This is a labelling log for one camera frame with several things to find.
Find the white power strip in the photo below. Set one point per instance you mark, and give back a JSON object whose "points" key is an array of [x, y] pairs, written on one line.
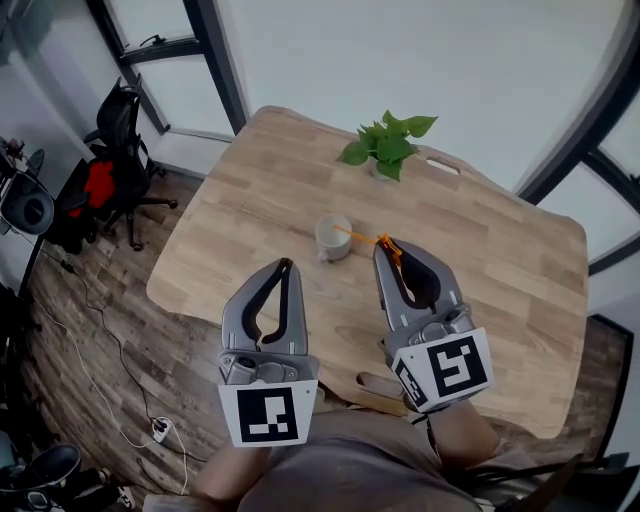
{"points": [[161, 431]]}

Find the black rounded equipment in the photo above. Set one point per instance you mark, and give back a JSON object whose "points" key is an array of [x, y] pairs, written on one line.
{"points": [[50, 465]]}

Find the orange stirring stick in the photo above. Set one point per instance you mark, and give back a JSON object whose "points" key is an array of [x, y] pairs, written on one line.
{"points": [[357, 236]]}

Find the person's left forearm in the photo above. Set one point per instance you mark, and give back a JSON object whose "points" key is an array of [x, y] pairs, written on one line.
{"points": [[225, 475]]}

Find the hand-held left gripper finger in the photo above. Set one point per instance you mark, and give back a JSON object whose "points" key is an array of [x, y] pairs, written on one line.
{"points": [[296, 320], [240, 310]]}

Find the black metal stand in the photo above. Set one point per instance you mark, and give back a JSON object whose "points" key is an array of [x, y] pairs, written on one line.
{"points": [[525, 475]]}

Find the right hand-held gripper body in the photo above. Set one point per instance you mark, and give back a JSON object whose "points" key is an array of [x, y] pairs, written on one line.
{"points": [[450, 370]]}

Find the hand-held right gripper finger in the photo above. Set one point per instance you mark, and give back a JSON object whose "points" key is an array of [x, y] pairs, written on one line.
{"points": [[390, 295], [447, 285]]}

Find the grey round device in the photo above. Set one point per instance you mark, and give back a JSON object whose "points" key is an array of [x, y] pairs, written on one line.
{"points": [[15, 197]]}

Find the green potted plant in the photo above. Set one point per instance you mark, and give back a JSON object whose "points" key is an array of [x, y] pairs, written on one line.
{"points": [[390, 147]]}

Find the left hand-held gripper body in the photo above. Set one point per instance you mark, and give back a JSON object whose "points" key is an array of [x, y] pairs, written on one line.
{"points": [[270, 415]]}

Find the black office chair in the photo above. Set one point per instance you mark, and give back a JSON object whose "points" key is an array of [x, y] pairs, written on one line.
{"points": [[120, 115]]}

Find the black window frame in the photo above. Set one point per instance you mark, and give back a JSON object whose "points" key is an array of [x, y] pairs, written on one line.
{"points": [[220, 75]]}

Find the person's torso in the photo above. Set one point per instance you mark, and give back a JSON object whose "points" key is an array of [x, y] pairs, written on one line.
{"points": [[350, 465]]}

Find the person's right forearm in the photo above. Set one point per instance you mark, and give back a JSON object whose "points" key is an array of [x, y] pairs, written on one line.
{"points": [[465, 435]]}

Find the white ceramic mug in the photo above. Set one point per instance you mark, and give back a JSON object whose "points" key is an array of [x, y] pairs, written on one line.
{"points": [[335, 247]]}

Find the red chair cushion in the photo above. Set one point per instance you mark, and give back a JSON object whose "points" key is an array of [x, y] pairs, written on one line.
{"points": [[100, 182]]}

